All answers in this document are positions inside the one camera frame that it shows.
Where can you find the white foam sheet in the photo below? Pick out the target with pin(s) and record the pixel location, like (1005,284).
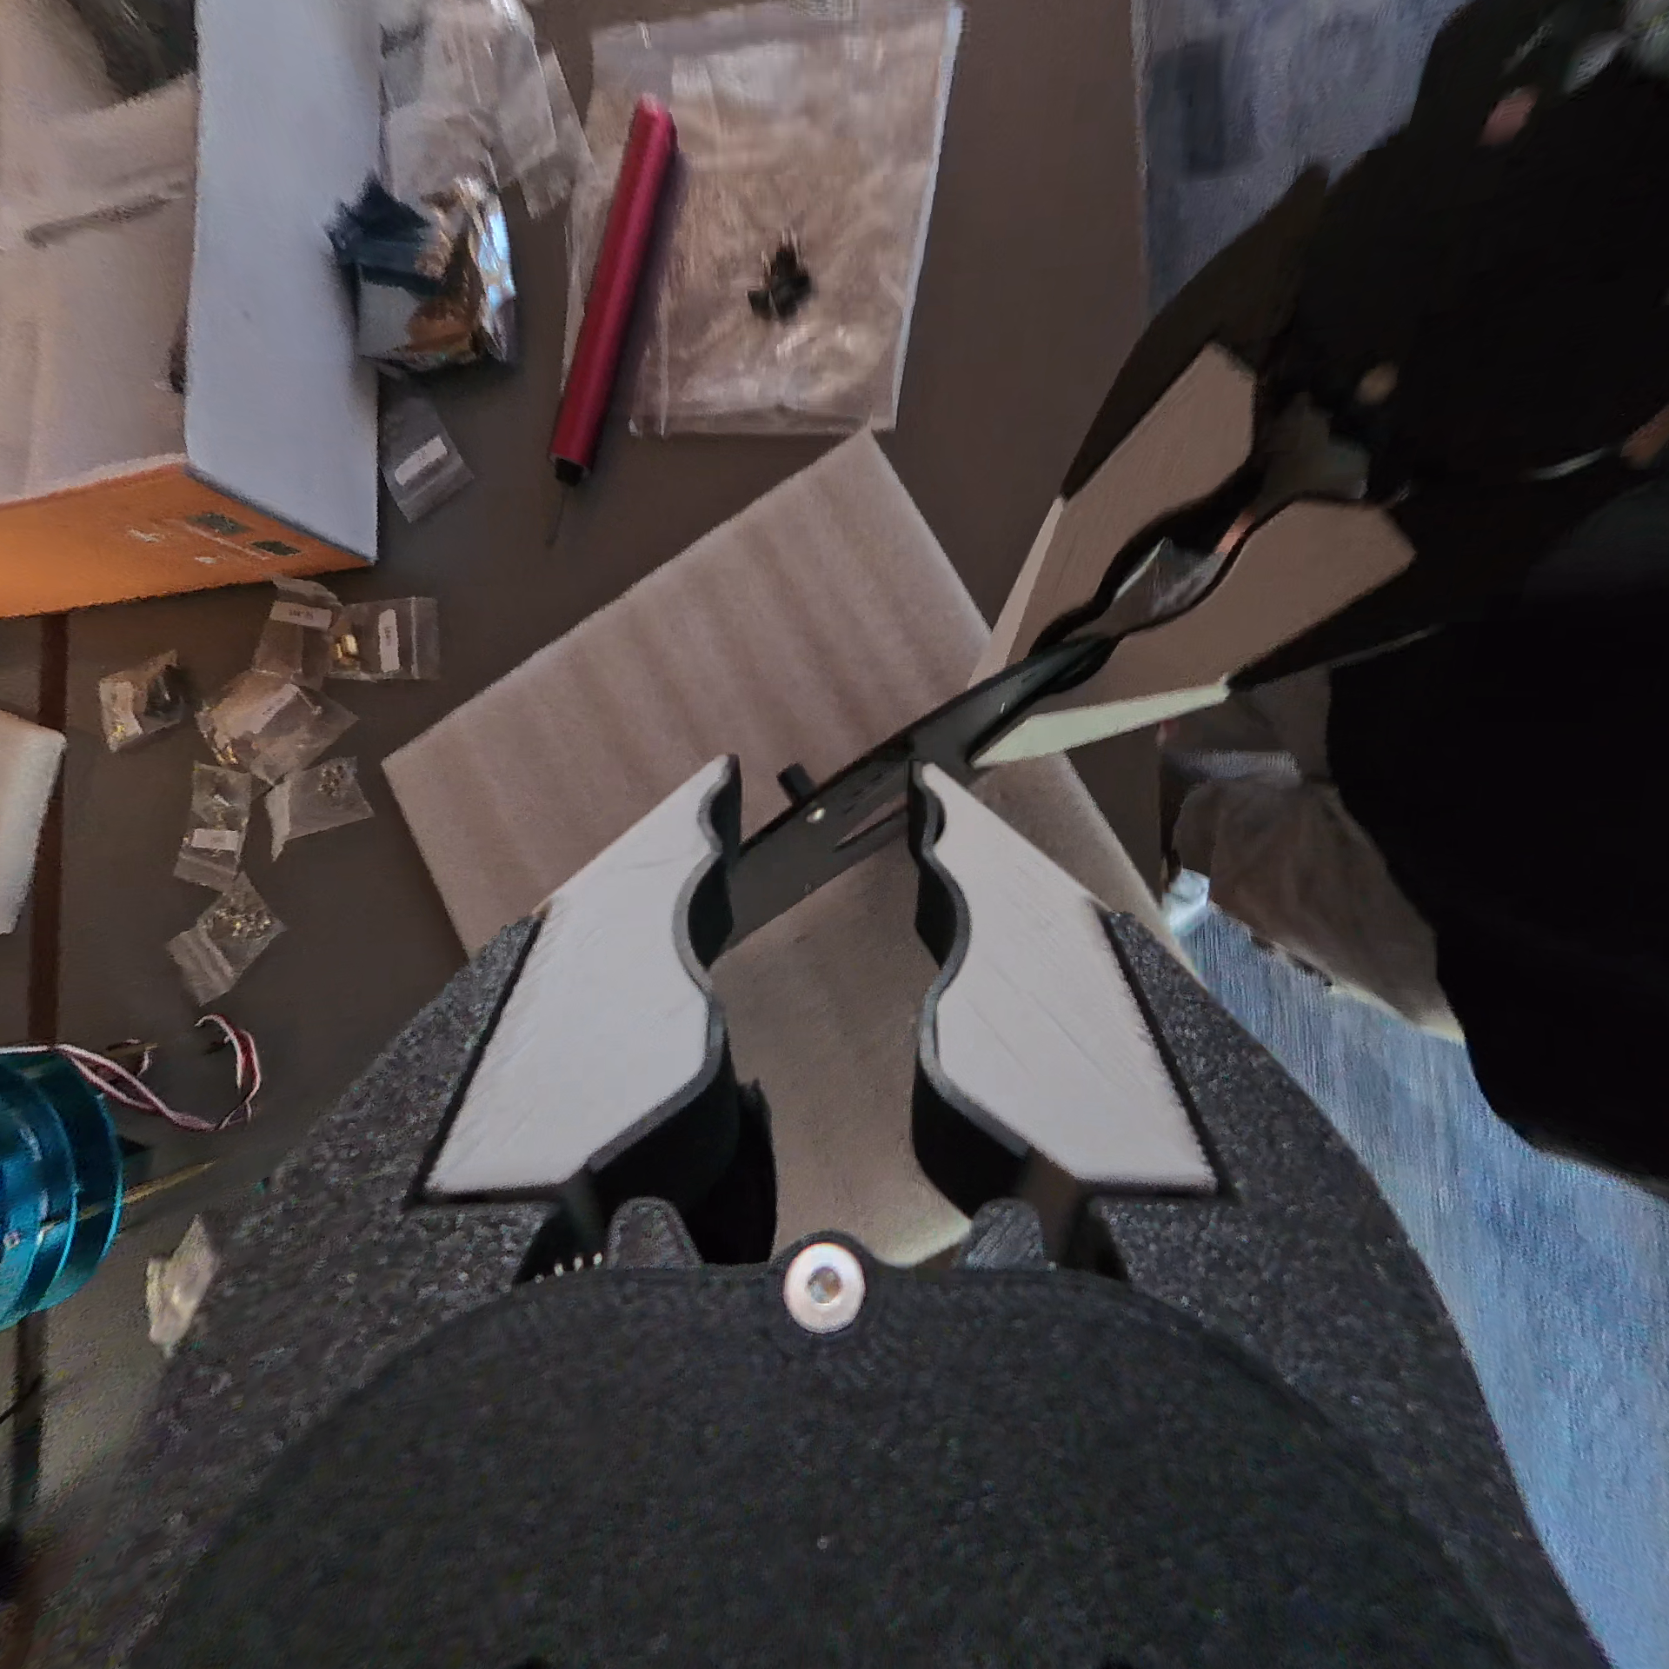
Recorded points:
(729,626)

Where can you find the small clear parts bag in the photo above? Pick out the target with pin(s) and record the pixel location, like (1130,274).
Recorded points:
(145,697)
(300,632)
(224,936)
(214,828)
(274,723)

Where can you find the small bag with silver nuts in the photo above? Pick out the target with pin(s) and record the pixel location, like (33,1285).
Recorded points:
(319,800)

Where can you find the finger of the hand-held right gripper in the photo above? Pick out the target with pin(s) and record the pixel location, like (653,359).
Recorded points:
(1251,612)
(1146,483)

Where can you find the person's beige trouser leg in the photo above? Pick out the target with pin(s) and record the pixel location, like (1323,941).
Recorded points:
(1303,886)

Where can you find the small bag with brass parts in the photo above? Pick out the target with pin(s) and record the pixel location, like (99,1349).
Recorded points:
(383,637)

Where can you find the person's black clothing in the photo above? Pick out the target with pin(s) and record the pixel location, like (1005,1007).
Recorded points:
(1537,846)

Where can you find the dark grey desk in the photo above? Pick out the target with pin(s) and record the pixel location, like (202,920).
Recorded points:
(1043,260)

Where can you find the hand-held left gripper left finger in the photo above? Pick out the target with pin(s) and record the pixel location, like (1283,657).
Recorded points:
(600,1029)

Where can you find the blue toy robot arm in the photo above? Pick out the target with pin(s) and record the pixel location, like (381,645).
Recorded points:
(51,1172)

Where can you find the large clear plastic bag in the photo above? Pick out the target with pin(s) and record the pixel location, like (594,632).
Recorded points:
(834,157)

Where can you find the small cardboard box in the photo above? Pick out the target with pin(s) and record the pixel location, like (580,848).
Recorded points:
(274,326)

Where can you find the person's white sneaker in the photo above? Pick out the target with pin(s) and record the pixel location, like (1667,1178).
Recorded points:
(1186,902)

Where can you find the small grey labelled bag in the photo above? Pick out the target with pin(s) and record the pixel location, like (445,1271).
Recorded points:
(423,459)

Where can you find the pile of small black parts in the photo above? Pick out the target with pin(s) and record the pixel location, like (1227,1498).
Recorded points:
(782,280)

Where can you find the crumpled clear plastic bag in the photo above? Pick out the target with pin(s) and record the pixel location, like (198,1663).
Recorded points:
(482,91)

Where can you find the small white foam piece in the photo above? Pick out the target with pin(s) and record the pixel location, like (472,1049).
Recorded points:
(25,820)

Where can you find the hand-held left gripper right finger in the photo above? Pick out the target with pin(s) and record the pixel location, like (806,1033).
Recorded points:
(1055,1043)

